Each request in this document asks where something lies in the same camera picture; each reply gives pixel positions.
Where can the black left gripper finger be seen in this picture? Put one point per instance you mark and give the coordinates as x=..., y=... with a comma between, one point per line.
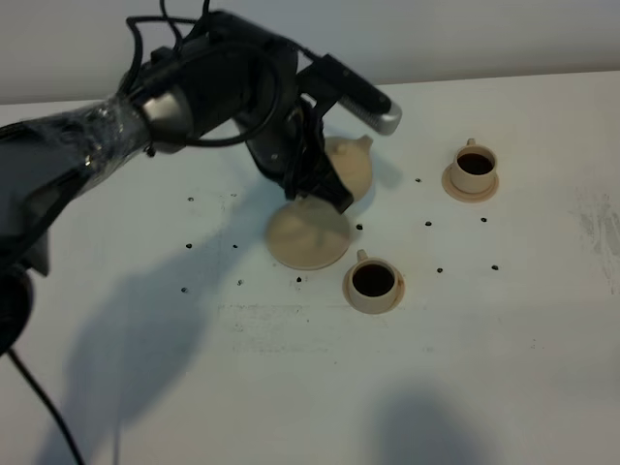
x=319, y=179

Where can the near beige cup saucer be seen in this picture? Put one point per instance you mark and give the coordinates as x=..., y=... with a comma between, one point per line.
x=373, y=289

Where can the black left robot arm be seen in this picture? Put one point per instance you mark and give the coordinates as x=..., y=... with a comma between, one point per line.
x=228, y=81

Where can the beige ceramic teapot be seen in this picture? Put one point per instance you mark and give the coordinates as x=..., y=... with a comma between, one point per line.
x=352, y=162

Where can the beige teacup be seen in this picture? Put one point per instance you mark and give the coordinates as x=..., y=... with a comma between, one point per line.
x=363, y=258
x=473, y=167

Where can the beige teapot saucer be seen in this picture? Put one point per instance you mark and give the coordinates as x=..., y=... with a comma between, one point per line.
x=307, y=234

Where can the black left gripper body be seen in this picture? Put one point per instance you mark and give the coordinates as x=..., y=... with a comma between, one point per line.
x=289, y=139

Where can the far beige cup saucer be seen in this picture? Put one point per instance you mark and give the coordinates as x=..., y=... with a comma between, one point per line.
x=462, y=196

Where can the near beige teacup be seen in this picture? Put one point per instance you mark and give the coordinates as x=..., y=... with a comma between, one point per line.
x=363, y=258

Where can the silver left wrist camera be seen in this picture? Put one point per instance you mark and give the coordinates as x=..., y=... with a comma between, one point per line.
x=360, y=97

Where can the far beige teacup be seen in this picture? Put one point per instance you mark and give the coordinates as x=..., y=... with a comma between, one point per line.
x=473, y=167

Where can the beige cup saucer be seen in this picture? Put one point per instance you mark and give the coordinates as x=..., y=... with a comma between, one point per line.
x=462, y=196
x=373, y=289

